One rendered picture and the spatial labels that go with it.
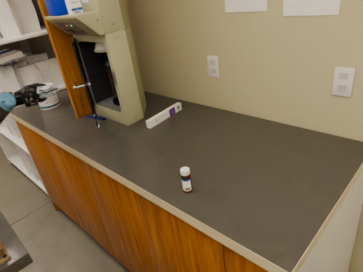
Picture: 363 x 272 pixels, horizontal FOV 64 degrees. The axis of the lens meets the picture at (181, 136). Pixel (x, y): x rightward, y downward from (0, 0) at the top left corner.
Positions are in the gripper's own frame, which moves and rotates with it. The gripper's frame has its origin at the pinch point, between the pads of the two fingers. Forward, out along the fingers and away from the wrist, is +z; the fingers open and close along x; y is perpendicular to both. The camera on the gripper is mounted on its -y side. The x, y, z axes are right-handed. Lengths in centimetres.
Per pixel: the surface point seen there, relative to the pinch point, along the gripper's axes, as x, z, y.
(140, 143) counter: -26.0, 30.5, 29.5
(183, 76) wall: -12, 69, -10
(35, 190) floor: -120, -60, -111
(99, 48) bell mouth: 13.6, 25.5, -4.7
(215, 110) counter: -26, 75, 17
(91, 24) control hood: 26.3, 23.9, 9.5
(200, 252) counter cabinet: -46, 36, 82
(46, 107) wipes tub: -24, -15, -50
